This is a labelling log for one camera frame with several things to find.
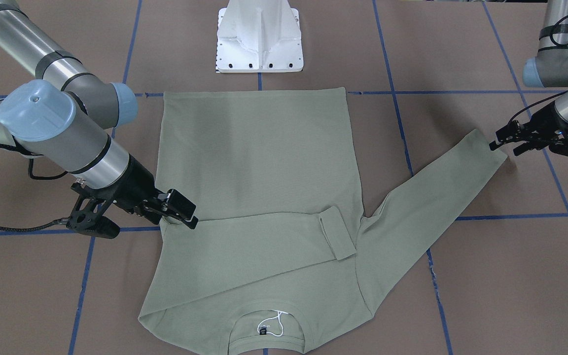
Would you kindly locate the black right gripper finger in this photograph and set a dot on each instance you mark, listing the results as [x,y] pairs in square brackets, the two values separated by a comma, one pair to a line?
[174,205]

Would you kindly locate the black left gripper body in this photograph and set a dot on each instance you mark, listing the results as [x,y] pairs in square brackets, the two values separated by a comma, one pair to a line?
[546,122]

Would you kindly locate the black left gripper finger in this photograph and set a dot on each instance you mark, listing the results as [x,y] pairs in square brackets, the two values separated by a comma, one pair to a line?
[512,132]
[522,148]

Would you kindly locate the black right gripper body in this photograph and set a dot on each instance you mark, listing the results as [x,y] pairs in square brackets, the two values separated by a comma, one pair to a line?
[137,181]

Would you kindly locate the olive green long-sleeve shirt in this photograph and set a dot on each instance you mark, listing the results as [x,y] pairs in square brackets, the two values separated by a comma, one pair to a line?
[283,255]

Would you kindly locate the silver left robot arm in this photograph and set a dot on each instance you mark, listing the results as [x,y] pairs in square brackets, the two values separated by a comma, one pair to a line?
[549,68]

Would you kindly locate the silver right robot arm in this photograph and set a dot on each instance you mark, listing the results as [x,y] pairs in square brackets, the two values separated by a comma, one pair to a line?
[64,114]

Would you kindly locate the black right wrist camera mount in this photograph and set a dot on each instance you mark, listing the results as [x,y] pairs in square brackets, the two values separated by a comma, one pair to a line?
[87,216]

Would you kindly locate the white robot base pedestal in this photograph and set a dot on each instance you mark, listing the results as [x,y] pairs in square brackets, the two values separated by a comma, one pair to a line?
[259,36]

